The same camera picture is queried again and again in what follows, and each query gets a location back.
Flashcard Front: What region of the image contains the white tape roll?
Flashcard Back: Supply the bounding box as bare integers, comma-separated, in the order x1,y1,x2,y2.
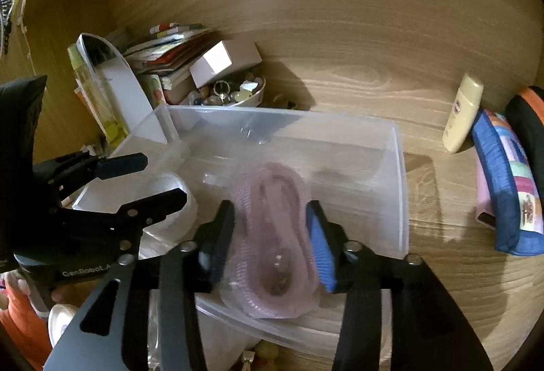
138,172,197,246

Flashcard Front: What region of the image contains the blue patchwork pencil pouch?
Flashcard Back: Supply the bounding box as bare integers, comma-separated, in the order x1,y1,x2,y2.
471,109,543,257

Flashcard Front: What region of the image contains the orange sleeve forearm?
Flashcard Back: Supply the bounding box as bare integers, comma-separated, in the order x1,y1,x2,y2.
1,280,52,370

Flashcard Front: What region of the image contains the pink phone under pouch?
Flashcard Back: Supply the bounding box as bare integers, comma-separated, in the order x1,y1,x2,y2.
476,156,496,229

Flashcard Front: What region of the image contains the white magazine file holder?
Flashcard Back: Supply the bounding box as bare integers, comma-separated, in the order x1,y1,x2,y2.
76,33,168,144

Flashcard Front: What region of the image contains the clear plastic storage bin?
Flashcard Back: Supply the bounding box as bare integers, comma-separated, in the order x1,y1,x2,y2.
72,104,410,355

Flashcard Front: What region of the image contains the yellow green bottle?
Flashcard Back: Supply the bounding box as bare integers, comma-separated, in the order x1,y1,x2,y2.
67,43,127,150

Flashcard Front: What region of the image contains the white bowl of trinkets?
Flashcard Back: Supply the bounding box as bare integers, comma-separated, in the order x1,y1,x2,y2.
182,72,267,107

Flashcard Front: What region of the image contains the black orange zip case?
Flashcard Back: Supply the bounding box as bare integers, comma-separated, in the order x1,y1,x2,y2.
505,85,544,198

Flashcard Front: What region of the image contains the stack of books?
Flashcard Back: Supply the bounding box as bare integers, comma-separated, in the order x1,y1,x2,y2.
123,28,217,107

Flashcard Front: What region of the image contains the white cardboard box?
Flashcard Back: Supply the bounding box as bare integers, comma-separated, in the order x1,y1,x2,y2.
190,39,262,88

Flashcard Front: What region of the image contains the person's left hand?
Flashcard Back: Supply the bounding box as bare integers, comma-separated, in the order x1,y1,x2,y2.
1,271,88,306

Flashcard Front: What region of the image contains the cream lotion bottle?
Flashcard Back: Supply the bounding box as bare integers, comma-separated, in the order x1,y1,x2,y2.
443,72,484,154

